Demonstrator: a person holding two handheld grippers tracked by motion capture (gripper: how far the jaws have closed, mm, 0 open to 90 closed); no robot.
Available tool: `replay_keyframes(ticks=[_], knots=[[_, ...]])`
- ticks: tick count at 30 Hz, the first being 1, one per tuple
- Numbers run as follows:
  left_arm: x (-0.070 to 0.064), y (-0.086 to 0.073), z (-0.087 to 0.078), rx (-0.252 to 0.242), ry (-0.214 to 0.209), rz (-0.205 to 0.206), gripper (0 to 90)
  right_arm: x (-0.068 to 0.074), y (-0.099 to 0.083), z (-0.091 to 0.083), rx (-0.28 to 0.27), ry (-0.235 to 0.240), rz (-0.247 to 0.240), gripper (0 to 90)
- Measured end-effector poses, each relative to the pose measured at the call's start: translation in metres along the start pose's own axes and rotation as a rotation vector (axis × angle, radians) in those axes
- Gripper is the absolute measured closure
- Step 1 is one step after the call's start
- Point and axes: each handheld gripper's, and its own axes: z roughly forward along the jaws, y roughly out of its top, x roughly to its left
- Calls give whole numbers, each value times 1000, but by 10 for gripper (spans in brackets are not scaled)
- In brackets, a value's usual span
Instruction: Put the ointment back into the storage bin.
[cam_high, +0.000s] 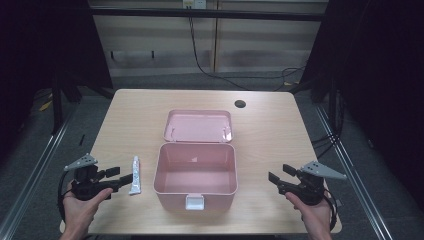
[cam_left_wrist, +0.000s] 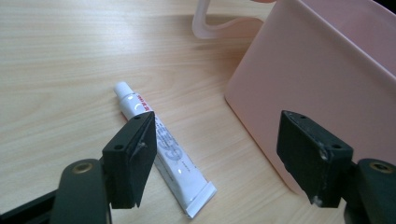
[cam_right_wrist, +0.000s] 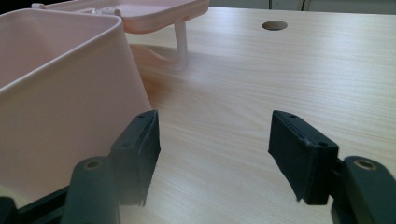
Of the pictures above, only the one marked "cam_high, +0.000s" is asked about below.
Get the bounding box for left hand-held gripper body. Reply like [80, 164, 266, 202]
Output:
[63, 153, 116, 201]

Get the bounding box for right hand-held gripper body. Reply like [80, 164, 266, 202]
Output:
[277, 160, 348, 206]

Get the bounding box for person's right hand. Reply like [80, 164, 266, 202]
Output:
[284, 191, 334, 234]

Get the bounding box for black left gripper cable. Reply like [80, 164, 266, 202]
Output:
[56, 170, 74, 222]

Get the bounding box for black curtain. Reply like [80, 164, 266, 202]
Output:
[0, 0, 114, 168]
[289, 0, 424, 204]

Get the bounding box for person's left hand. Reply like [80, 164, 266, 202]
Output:
[61, 187, 114, 235]

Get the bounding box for white wall socket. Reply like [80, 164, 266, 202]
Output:
[181, 0, 208, 10]

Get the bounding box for black floor cables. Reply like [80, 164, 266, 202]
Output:
[310, 89, 344, 160]

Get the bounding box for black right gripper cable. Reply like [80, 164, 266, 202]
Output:
[322, 188, 339, 232]

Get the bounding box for pink plastic storage box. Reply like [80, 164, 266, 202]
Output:
[153, 109, 239, 212]

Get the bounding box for metal floor rail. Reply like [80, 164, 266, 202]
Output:
[0, 108, 77, 240]
[314, 103, 396, 240]

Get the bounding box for long black wall cable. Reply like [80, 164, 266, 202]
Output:
[187, 5, 306, 92]

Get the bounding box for yellow floor tape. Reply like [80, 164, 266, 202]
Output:
[38, 93, 54, 113]

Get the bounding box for white ointment tube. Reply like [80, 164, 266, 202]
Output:
[128, 155, 143, 196]

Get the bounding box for black horizontal metal bar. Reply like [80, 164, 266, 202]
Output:
[89, 6, 327, 23]

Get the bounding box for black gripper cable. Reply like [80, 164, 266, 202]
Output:
[56, 170, 74, 222]
[322, 188, 339, 232]

